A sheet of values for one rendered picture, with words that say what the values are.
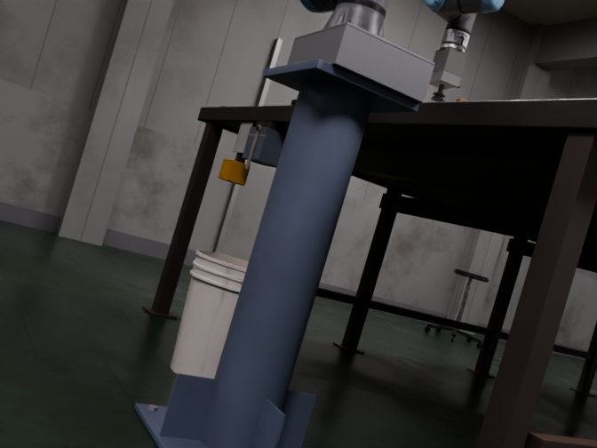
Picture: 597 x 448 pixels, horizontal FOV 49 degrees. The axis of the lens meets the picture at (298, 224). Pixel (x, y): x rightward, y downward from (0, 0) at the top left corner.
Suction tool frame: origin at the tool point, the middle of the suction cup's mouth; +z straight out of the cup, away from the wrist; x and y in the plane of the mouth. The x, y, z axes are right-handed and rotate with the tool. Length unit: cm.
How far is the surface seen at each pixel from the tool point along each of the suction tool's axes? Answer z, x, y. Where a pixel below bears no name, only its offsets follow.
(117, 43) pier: -37, 88, 301
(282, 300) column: 65, 45, -42
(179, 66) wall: -40, 42, 320
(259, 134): 21, 37, 49
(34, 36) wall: -23, 140, 306
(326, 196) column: 40, 42, -42
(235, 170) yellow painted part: 35, 38, 65
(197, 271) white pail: 70, 51, 20
